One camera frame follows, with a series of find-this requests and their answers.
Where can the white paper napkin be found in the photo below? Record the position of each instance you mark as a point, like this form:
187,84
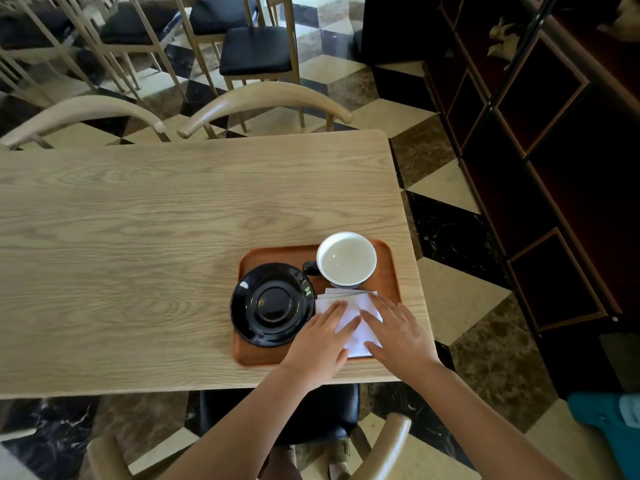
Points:
361,339

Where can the brown wooden tray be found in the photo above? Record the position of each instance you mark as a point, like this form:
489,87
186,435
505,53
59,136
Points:
385,279

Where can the wooden armchair black seat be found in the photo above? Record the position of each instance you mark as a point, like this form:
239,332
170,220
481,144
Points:
330,409

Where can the person's leg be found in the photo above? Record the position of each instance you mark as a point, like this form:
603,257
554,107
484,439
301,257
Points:
282,464

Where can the pale figurine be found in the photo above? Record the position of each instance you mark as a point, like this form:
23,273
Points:
625,17
505,39

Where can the person's left hand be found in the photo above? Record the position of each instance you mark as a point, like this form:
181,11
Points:
312,349

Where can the dark wooden shelf unit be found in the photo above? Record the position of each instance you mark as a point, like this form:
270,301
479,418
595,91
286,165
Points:
550,169

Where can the black saucer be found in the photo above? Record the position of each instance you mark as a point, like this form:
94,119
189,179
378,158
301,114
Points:
272,303

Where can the black cup white inside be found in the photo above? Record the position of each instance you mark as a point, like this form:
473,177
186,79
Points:
346,259

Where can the person's left forearm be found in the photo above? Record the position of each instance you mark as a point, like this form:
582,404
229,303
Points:
235,429

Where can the person's right thumb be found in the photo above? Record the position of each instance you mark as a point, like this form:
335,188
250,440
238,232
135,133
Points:
376,351

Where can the person's right forearm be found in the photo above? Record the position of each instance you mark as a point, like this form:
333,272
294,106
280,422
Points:
490,424

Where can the person's right hand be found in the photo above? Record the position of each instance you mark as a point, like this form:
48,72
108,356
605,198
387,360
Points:
402,342

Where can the teal fabric item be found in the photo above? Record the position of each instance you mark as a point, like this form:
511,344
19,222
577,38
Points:
607,429

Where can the wooden chair curved backrest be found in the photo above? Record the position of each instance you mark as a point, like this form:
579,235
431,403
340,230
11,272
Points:
265,99
75,114

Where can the wooden chair black cushion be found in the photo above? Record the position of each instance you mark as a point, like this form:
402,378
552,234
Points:
256,50
30,32
135,24
220,14

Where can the person's left thumb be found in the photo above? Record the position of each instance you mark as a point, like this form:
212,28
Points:
344,355

